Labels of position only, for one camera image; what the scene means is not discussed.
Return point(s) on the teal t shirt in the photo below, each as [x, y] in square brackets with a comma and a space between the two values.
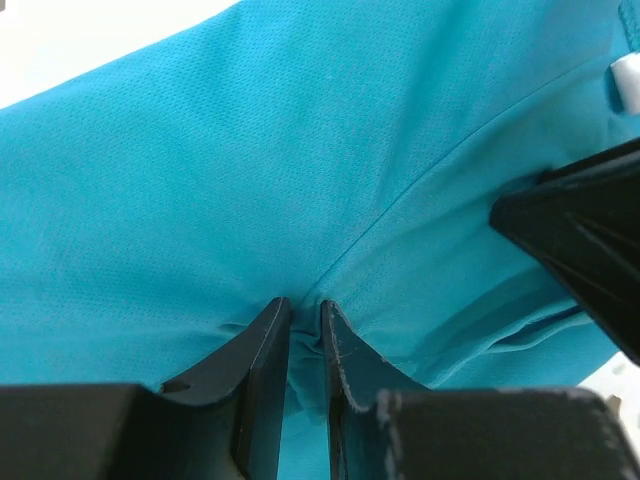
[314, 150]

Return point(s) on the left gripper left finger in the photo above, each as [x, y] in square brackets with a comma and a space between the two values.
[220, 419]

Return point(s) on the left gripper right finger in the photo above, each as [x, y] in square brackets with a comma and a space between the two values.
[384, 425]

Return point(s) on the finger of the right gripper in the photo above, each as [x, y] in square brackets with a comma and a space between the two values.
[582, 223]

